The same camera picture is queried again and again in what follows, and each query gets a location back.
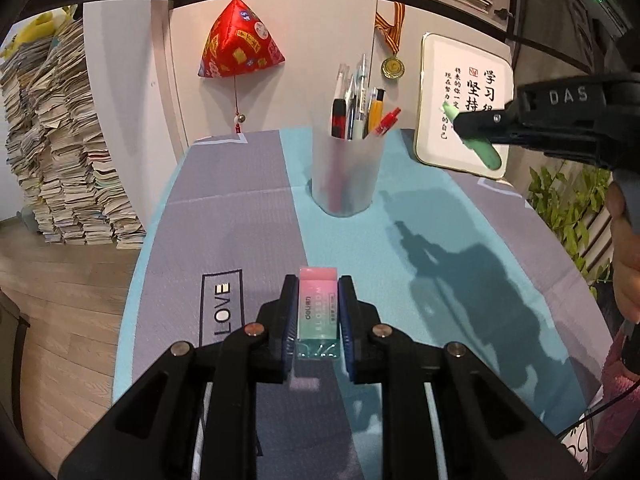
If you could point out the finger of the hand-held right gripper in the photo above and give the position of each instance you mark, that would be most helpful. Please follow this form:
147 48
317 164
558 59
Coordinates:
485 122

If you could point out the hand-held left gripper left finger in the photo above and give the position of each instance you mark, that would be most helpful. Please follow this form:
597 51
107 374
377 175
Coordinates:
290 320

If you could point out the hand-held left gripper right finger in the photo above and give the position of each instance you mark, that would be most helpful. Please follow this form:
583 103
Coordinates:
346 320

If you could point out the pink and green eraser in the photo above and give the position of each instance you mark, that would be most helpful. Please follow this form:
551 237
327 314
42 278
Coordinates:
317 310

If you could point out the green cartoon pen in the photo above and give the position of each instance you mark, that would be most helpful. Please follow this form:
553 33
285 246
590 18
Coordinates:
487 155

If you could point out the red clear ballpoint pen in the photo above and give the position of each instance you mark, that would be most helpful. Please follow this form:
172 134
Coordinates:
389 120

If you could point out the yellow and black pen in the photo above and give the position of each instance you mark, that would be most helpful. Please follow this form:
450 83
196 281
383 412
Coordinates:
374 110

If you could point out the clear grey pen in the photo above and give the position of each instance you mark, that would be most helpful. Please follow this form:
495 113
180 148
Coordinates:
362 72

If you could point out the translucent plastic pen cup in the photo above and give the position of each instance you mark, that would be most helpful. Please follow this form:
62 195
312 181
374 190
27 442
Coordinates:
345 175

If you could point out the red utility knife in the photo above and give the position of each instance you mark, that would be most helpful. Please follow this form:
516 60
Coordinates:
339 120

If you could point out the white slim pen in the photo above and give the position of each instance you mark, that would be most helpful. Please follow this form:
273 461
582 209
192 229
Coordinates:
342 82

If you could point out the person's right hand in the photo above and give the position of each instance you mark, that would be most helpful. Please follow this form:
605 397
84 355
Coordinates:
625 270

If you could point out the framed calligraphy board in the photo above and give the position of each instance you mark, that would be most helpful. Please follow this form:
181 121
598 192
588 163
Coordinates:
470 65

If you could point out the green leafy plant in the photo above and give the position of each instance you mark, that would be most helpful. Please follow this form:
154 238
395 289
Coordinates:
565 205

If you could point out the gold medal with ribbon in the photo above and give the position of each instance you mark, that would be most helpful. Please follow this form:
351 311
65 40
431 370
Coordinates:
392 67

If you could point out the white slatted panel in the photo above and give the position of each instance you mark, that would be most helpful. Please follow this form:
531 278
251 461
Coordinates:
597 240

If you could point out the black gel pen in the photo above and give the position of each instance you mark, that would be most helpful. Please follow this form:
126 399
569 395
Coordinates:
351 110

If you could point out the grey and teal table mat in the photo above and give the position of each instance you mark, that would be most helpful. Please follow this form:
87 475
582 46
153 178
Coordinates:
210 210

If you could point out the red hanging fabric ornament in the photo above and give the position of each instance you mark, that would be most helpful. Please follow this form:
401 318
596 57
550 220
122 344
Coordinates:
240 45

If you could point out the tall stack of books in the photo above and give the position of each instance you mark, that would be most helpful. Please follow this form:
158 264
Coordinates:
65 160

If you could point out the pink clothing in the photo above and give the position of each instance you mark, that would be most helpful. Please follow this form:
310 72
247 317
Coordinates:
620 410

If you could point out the yellow plush toy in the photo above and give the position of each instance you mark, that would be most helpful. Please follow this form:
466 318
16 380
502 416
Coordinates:
35 27

